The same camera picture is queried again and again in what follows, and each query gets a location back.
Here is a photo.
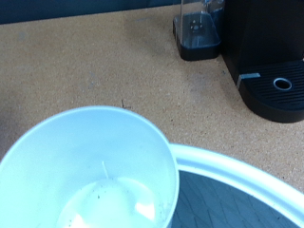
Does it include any black Keurig coffee machine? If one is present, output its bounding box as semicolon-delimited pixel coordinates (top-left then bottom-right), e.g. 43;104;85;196
172;0;304;124

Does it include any white two-tier turntable shelf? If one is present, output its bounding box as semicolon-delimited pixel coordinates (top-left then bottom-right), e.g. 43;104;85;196
169;142;304;228

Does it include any gray backdrop curtain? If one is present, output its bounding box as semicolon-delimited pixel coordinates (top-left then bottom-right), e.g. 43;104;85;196
0;0;183;26

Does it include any white mug green-taped handle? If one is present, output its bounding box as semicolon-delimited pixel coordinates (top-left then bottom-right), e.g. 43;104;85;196
0;104;181;228

